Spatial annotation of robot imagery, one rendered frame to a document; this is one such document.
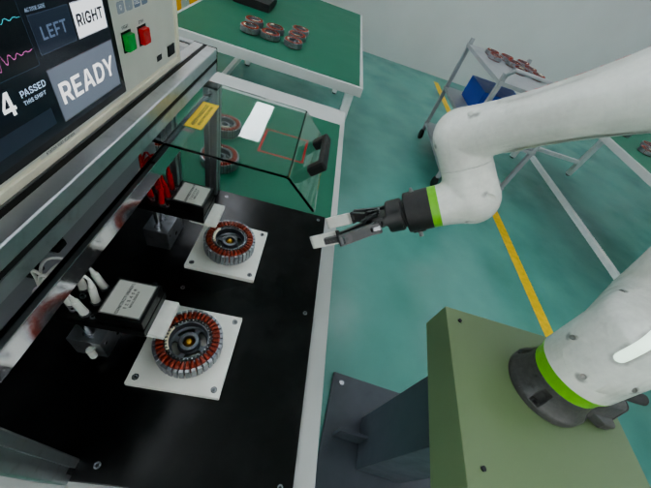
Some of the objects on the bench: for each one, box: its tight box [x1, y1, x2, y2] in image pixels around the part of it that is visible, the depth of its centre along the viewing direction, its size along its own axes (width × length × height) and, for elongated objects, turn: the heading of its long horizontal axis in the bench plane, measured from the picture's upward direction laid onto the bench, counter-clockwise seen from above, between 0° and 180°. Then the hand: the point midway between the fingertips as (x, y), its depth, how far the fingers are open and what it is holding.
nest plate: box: [184, 221, 267, 283], centre depth 71 cm, size 15×15×1 cm
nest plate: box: [124, 305, 242, 400], centre depth 55 cm, size 15×15×1 cm
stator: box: [151, 310, 223, 379], centre depth 53 cm, size 11×11×4 cm
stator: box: [203, 221, 256, 265], centre depth 69 cm, size 11×11×4 cm
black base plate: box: [0, 175, 326, 488], centre depth 64 cm, size 47×64×2 cm
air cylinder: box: [142, 214, 183, 250], centre depth 68 cm, size 5×8×6 cm
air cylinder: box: [66, 324, 122, 357], centre depth 51 cm, size 5×8×6 cm
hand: (324, 231), depth 77 cm, fingers open, 13 cm apart
